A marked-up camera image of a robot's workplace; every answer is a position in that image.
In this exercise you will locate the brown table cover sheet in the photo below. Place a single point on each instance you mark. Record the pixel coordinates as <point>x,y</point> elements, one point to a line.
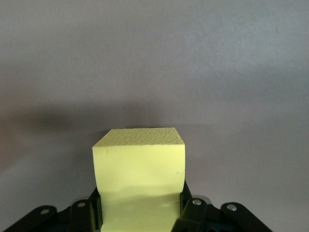
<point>72,72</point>

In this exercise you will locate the yellow foam block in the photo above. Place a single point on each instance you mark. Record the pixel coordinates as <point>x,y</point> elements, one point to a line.
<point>140,169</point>

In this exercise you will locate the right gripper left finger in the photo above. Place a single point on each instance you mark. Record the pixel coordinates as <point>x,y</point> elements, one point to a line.
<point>79,217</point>

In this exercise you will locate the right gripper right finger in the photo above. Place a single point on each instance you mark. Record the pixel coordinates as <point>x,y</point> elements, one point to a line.
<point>200,217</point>

